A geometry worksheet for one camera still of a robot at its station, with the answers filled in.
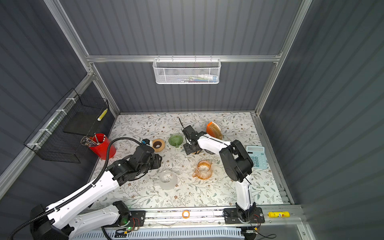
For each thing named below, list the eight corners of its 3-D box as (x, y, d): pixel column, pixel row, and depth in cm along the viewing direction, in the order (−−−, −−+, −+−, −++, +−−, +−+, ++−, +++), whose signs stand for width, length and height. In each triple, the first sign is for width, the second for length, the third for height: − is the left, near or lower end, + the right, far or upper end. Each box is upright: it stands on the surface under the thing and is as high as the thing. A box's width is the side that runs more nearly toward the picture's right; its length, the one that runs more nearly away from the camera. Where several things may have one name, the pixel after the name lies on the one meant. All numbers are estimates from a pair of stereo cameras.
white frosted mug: (156, 186, 86) (153, 182, 80) (164, 172, 91) (162, 167, 86) (172, 193, 83) (170, 189, 78) (179, 178, 89) (178, 173, 84)
